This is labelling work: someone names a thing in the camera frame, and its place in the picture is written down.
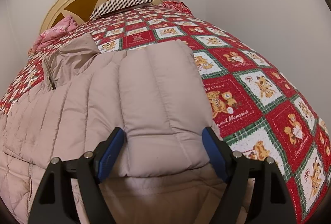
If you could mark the red patchwork bear bedspread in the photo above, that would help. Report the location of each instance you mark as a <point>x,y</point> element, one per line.
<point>257,110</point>

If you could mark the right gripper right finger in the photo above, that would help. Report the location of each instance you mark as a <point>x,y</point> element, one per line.
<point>261,181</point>

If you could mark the striped pillow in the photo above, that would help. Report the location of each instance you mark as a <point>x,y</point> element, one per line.
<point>111,6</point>

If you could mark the pink folded blanket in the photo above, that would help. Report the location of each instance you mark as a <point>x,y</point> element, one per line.
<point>49,36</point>

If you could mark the red floral crumpled cloth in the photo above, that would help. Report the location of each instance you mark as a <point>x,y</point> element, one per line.
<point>176,6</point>

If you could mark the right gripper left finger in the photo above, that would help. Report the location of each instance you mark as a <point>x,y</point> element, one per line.
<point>54,201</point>

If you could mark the beige quilted puffer jacket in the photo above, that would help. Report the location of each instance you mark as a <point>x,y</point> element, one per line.
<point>155,94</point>

